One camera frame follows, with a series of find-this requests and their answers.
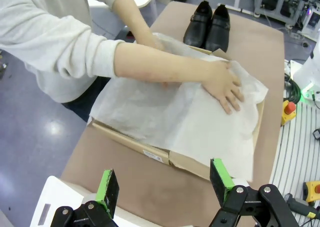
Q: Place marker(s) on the white device with screen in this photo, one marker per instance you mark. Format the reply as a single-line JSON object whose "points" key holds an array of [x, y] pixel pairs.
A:
{"points": [[312, 22]]}

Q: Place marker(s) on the slotted aluminium base plate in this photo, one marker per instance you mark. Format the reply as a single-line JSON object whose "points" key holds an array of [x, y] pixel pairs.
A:
{"points": [[290, 157]]}

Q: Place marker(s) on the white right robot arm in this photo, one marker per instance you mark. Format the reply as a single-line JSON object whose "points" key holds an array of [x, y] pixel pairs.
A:
{"points": [[310, 72]]}

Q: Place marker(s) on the person in light grey sweater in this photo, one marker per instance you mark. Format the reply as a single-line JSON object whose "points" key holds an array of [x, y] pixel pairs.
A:
{"points": [[37, 37]]}

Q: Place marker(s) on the brown cardboard shoe box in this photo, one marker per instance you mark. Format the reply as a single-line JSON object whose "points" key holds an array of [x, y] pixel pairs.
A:
{"points": [[190, 165]]}

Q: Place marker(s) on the person's right forearm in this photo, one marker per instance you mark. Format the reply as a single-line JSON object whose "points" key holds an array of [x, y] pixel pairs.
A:
{"points": [[162, 64]]}

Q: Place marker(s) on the black leather shoe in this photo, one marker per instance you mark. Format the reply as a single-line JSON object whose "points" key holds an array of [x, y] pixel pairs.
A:
{"points": [[197, 29], [220, 34]]}

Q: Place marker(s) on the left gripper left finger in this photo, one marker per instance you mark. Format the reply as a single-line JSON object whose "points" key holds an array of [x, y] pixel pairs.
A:
{"points": [[110, 187]]}

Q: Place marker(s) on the person's left forearm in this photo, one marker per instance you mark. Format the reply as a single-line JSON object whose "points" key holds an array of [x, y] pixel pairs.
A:
{"points": [[135, 22]]}

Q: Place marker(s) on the person's left hand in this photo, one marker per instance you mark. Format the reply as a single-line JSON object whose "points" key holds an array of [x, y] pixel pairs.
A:
{"points": [[155, 42]]}

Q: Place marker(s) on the metal equipment cart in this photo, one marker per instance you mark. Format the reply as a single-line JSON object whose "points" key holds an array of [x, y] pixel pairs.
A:
{"points": [[275, 2]]}

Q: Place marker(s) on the white tissue paper sheet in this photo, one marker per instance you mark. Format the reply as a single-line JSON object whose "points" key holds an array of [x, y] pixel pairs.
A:
{"points": [[140, 107], [212, 137]]}

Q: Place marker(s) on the person's right hand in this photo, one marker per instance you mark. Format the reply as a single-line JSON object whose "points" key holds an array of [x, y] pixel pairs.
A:
{"points": [[220, 84]]}

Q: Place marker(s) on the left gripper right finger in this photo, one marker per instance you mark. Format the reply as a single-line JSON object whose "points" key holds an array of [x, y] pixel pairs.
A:
{"points": [[220, 179]]}

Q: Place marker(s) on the yellow emergency stop button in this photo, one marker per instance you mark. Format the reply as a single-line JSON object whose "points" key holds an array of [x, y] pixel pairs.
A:
{"points": [[312, 189], [287, 117]]}

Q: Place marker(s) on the black handheld enabling switch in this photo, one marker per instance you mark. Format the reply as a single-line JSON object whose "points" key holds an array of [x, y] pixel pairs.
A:
{"points": [[297, 207]]}

